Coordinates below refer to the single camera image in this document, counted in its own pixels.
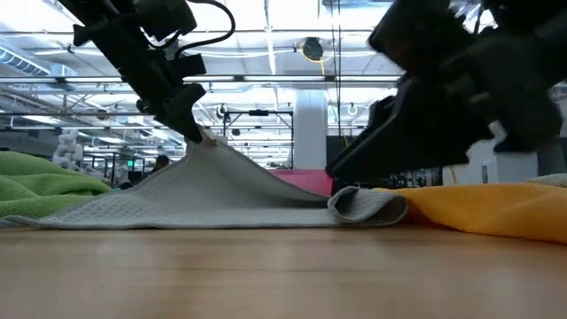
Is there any silver ventilation duct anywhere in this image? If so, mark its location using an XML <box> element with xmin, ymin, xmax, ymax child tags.
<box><xmin>0</xmin><ymin>46</ymin><xmax>54</xmax><ymax>77</ymax></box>

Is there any person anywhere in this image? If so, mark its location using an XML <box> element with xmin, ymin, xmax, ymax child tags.
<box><xmin>150</xmin><ymin>154</ymin><xmax>172</xmax><ymax>176</ymax></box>

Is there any black camera cable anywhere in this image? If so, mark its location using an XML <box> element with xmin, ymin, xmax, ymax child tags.
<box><xmin>145</xmin><ymin>0</ymin><xmax>236</xmax><ymax>58</ymax></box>

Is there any orange microfiber towel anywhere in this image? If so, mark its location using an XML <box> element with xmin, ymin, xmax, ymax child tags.
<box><xmin>374</xmin><ymin>183</ymin><xmax>567</xmax><ymax>245</ymax></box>

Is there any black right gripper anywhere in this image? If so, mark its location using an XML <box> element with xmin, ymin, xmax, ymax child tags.
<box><xmin>326</xmin><ymin>21</ymin><xmax>563</xmax><ymax>183</ymax></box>

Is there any bright green microfiber towel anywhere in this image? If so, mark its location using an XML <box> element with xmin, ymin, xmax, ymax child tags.
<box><xmin>0</xmin><ymin>150</ymin><xmax>114</xmax><ymax>221</ymax></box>

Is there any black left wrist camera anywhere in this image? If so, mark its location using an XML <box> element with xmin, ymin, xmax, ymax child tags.
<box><xmin>132</xmin><ymin>0</ymin><xmax>198</xmax><ymax>43</ymax></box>

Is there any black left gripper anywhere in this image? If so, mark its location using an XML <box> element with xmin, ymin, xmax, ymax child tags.
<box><xmin>73</xmin><ymin>19</ymin><xmax>208</xmax><ymax>144</ymax></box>

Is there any grey microfiber towel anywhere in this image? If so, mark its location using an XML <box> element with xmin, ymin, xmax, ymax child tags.
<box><xmin>0</xmin><ymin>128</ymin><xmax>408</xmax><ymax>230</ymax></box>

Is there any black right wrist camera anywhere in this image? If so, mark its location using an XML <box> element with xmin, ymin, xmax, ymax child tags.
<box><xmin>367</xmin><ymin>0</ymin><xmax>478</xmax><ymax>79</ymax></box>

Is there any red plastic bin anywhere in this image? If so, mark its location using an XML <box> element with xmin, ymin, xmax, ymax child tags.
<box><xmin>269</xmin><ymin>167</ymin><xmax>334</xmax><ymax>198</ymax></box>

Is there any white building column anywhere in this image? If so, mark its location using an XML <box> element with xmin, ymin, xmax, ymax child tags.
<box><xmin>293</xmin><ymin>88</ymin><xmax>329</xmax><ymax>170</ymax></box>

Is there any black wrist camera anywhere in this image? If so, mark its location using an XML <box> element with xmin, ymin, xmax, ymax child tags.
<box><xmin>132</xmin><ymin>0</ymin><xmax>198</xmax><ymax>43</ymax></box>
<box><xmin>367</xmin><ymin>0</ymin><xmax>478</xmax><ymax>79</ymax></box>

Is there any white robot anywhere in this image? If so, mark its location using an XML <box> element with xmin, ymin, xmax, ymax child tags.
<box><xmin>51</xmin><ymin>128</ymin><xmax>85</xmax><ymax>172</ymax></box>

